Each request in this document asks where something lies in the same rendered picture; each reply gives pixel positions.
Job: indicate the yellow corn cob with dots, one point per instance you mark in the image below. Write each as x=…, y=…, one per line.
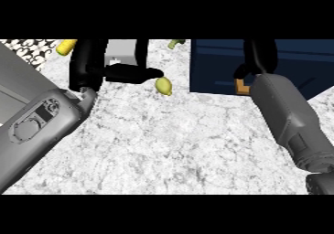
x=65, y=46

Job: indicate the dark blue drawer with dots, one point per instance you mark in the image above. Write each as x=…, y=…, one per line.
x=214, y=67

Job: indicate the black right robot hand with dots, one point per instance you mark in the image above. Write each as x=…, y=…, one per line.
x=260, y=56

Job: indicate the large grey flat door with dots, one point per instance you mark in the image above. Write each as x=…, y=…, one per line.
x=10, y=79

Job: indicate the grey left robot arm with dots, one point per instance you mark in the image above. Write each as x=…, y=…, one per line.
x=35, y=128

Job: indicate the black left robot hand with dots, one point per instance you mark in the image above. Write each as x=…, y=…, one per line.
x=86, y=68

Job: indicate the pale grey box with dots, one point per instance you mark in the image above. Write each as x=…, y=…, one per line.
x=121, y=50

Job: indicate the orange brown block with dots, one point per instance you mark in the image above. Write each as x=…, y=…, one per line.
x=239, y=87

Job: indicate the black white patterned mat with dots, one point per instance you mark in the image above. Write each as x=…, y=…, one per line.
x=35, y=51

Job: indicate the green vegetable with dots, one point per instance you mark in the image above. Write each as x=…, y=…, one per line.
x=174, y=43

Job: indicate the yellow lemon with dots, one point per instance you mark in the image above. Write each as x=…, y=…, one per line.
x=162, y=86

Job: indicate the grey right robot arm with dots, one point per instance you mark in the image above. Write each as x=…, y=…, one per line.
x=288, y=119

